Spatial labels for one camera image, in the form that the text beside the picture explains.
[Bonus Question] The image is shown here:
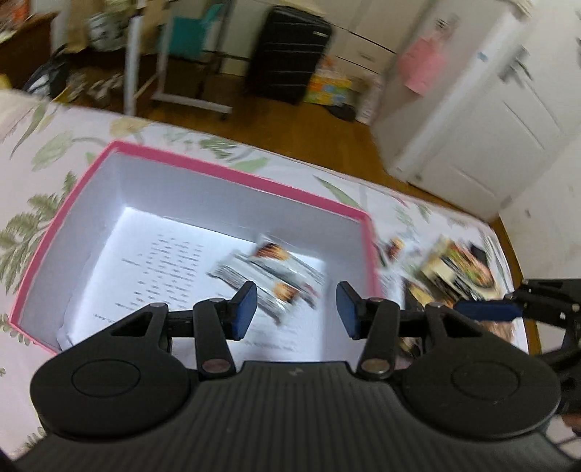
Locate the small white snack bar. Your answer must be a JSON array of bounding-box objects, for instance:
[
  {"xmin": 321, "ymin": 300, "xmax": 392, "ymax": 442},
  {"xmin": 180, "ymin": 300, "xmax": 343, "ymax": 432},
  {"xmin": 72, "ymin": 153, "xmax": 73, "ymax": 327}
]
[{"xmin": 383, "ymin": 237, "xmax": 406, "ymax": 263}]

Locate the colourful cardboard box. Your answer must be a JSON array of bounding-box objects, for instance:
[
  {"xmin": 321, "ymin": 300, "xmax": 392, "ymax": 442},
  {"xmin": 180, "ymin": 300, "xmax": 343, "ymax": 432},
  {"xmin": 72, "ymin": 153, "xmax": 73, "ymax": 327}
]
[{"xmin": 303, "ymin": 69, "xmax": 352, "ymax": 106}]

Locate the pink cardboard box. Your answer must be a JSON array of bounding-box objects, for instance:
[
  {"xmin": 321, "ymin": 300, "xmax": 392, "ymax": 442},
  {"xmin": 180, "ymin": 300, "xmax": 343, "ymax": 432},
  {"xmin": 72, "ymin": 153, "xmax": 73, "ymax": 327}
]
[{"xmin": 10, "ymin": 142, "xmax": 380, "ymax": 363}]

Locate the white blue snack bar packet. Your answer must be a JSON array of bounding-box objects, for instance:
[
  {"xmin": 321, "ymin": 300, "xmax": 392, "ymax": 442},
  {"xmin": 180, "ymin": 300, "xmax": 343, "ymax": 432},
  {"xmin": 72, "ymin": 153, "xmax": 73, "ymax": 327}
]
[{"xmin": 208, "ymin": 251, "xmax": 299, "ymax": 322}]

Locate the cream noodle snack bag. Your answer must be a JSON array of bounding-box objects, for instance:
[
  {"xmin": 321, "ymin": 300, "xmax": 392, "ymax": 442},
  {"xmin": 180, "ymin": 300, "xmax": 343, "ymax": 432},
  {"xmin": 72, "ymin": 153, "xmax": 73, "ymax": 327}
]
[{"xmin": 419, "ymin": 237, "xmax": 501, "ymax": 301}]

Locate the teal bag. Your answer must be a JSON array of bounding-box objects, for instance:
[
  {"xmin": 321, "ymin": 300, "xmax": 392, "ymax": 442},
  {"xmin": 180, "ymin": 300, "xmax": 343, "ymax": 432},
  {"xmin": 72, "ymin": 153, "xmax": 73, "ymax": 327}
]
[{"xmin": 169, "ymin": 3, "xmax": 224, "ymax": 60}]

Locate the white door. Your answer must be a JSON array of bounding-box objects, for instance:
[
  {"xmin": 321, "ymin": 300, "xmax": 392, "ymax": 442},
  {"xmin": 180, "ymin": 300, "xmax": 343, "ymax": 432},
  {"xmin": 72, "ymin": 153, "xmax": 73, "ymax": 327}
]
[{"xmin": 407, "ymin": 4, "xmax": 581, "ymax": 223}]

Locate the white rolling side table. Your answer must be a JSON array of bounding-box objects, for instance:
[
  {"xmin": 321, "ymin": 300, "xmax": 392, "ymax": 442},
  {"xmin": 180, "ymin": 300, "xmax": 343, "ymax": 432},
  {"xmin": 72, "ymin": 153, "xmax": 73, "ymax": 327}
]
[{"xmin": 123, "ymin": 1, "xmax": 234, "ymax": 119}]

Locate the white wardrobe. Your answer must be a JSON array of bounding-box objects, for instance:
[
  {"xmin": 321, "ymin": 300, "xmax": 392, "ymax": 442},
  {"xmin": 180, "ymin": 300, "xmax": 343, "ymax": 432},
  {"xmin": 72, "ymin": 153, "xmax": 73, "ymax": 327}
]
[{"xmin": 317, "ymin": 0, "xmax": 433, "ymax": 78}]

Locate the black biscuit packet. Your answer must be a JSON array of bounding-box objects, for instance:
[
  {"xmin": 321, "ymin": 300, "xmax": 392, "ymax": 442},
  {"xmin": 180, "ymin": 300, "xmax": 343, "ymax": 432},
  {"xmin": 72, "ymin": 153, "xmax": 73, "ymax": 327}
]
[{"xmin": 401, "ymin": 278, "xmax": 454, "ymax": 359}]

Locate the black suitcase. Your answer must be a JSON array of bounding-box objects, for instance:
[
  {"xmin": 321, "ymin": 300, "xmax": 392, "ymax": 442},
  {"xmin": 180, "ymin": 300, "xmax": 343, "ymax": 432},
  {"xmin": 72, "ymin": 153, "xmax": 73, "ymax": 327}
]
[{"xmin": 243, "ymin": 5, "xmax": 333, "ymax": 104}]

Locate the pink hanging cloth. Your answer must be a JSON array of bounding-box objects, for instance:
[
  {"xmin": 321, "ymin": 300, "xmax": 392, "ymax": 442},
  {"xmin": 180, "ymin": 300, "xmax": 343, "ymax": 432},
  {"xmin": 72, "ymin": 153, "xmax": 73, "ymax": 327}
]
[{"xmin": 397, "ymin": 20, "xmax": 449, "ymax": 96}]

